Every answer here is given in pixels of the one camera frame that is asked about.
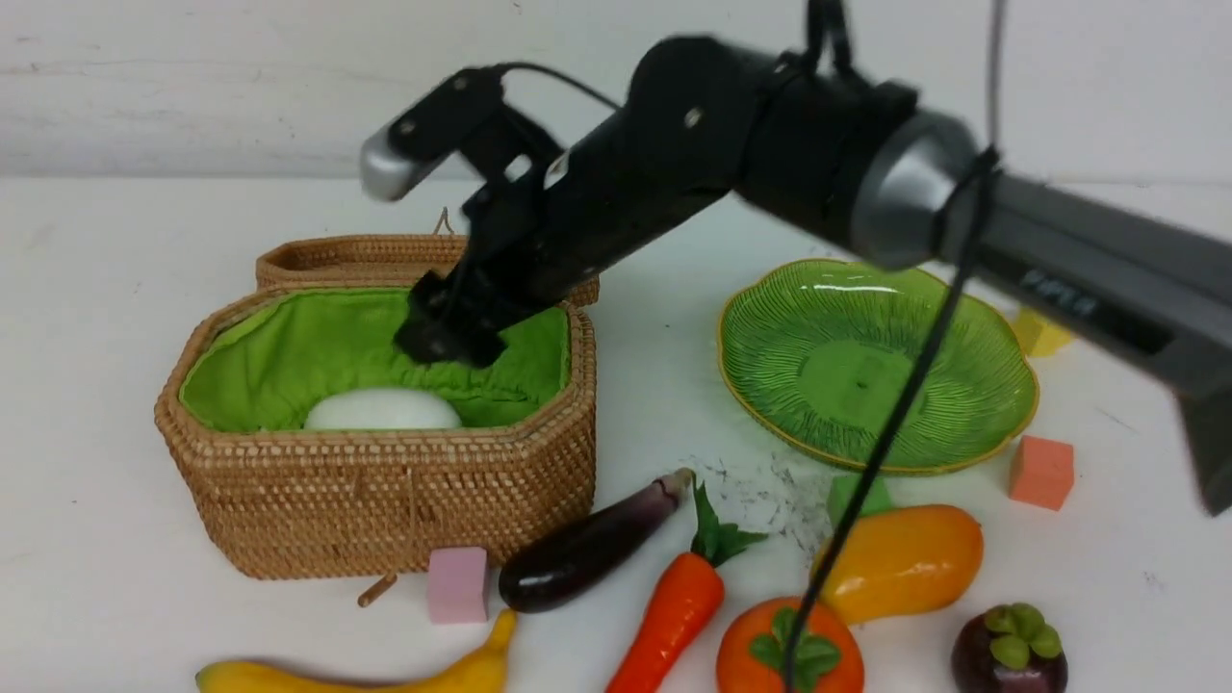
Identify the green fabric basket lining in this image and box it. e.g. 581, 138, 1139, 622
179, 289, 572, 432

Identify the wooden basket toggle clasp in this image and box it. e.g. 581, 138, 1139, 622
356, 572, 398, 608

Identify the purple toy mangosteen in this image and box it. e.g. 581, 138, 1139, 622
951, 603, 1069, 692

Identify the woven wicker basket lid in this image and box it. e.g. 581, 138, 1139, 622
256, 208, 601, 310

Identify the green foam cube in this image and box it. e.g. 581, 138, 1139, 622
825, 474, 896, 529

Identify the yellow toy banana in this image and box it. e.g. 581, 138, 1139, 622
195, 608, 517, 693

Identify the yellow orange toy mango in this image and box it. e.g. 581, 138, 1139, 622
821, 504, 986, 626

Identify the green leaf-shaped glass plate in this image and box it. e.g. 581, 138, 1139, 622
717, 259, 1040, 476

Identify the woven wicker basket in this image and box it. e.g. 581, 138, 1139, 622
155, 282, 598, 580

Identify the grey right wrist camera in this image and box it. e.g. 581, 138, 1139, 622
360, 67, 505, 203

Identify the orange toy persimmon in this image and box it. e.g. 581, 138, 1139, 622
716, 597, 865, 692

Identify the orange toy carrot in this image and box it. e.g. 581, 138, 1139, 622
605, 481, 768, 692

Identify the yellow foam cube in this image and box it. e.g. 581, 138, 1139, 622
1011, 306, 1074, 359

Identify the pink foam cube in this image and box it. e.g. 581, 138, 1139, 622
426, 547, 489, 626

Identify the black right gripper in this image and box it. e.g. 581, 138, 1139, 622
395, 115, 742, 369

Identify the purple toy eggplant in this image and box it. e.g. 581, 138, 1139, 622
498, 469, 695, 614

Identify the orange foam cube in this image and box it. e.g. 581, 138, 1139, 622
1008, 435, 1076, 511

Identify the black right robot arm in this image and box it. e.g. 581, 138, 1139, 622
360, 35, 1231, 515

